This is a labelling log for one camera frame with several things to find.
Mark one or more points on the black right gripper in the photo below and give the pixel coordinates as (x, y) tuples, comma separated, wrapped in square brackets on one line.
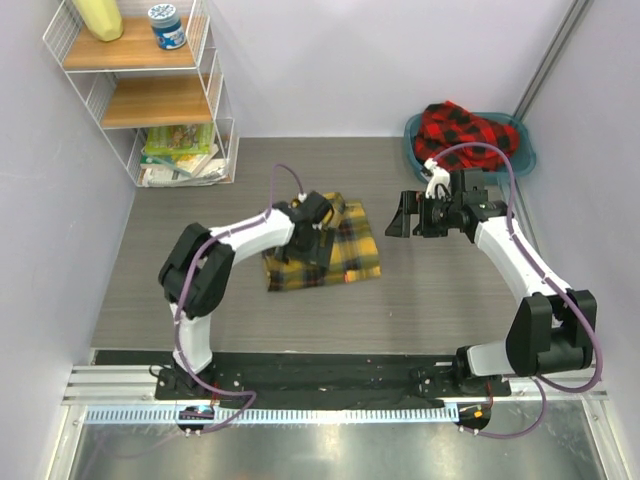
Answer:
[(411, 204)]

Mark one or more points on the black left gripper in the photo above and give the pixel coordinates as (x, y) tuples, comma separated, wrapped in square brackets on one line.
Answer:
[(317, 254)]

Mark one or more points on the yellow plaid long sleeve shirt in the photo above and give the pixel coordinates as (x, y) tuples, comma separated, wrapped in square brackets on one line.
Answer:
[(354, 254)]

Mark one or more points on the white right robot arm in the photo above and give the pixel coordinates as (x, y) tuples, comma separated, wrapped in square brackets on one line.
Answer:
[(554, 324)]

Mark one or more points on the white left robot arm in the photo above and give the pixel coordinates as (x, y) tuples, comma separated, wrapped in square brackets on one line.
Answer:
[(195, 275)]

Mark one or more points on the red plaid long sleeve shirt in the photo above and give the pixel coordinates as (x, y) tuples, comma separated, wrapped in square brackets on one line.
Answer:
[(444, 125)]

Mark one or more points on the stack of books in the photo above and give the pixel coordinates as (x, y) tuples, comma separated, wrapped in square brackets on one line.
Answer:
[(184, 170)]

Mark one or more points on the teal plastic basket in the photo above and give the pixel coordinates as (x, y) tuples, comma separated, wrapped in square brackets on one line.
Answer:
[(523, 161)]

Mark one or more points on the green picture book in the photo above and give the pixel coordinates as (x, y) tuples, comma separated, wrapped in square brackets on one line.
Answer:
[(179, 139)]

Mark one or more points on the blue lidded jar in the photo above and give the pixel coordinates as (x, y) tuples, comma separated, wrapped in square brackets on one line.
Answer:
[(167, 26)]

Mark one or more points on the yellow plastic bottle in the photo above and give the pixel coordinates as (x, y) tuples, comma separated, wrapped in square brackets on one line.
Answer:
[(102, 18)]

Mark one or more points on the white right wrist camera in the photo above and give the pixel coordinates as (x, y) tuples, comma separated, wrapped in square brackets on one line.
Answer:
[(438, 178)]

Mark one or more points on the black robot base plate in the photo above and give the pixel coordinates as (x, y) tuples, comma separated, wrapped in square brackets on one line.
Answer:
[(295, 381)]

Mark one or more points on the white wire shelf rack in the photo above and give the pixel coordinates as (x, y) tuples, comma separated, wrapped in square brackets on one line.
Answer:
[(130, 85)]

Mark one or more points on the white slotted cable duct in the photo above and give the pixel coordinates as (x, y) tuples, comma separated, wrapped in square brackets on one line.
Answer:
[(196, 415)]

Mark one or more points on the aluminium frame rail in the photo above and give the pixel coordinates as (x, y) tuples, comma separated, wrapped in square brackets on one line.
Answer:
[(571, 21)]

